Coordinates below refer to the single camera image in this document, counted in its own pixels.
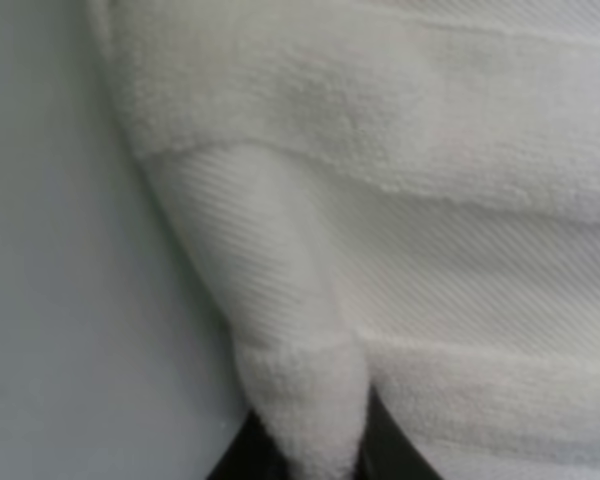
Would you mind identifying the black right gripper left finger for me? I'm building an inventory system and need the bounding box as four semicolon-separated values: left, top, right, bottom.
207;411;285;480

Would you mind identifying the white terry towel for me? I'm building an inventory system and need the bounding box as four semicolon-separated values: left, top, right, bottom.
88;1;600;479

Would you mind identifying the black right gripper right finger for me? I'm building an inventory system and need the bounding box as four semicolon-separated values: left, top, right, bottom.
355;388;442;480

